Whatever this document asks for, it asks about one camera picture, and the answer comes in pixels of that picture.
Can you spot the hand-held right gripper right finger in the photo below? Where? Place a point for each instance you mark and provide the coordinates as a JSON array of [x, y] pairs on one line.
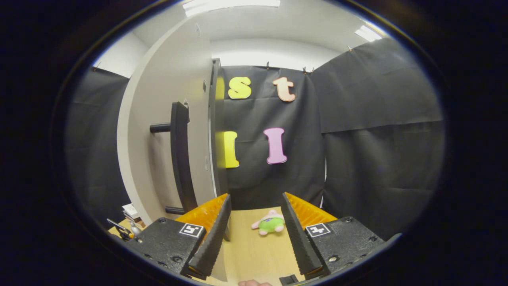
[[301, 246]]

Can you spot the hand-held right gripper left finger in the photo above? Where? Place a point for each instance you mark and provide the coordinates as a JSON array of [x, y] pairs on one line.
[[212, 246]]

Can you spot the silver bottle with pink label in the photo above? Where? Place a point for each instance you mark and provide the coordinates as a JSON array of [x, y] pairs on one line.
[[135, 229]]

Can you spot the beige cabinet door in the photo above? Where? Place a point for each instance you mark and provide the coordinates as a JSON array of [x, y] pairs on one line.
[[158, 99]]

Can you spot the white cover book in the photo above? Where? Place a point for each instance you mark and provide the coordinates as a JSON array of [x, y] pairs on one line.
[[130, 209]]

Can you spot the pink and green plush toy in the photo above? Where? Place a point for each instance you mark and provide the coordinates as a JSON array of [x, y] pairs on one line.
[[270, 225]]

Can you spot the black backdrop cloth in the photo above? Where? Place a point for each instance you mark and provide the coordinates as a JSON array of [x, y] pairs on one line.
[[377, 159]]

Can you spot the small ceiling light panel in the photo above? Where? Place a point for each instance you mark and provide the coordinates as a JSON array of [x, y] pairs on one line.
[[368, 33]]

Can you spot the large ceiling light panel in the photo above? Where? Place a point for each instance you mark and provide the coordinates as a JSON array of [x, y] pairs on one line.
[[230, 4]]

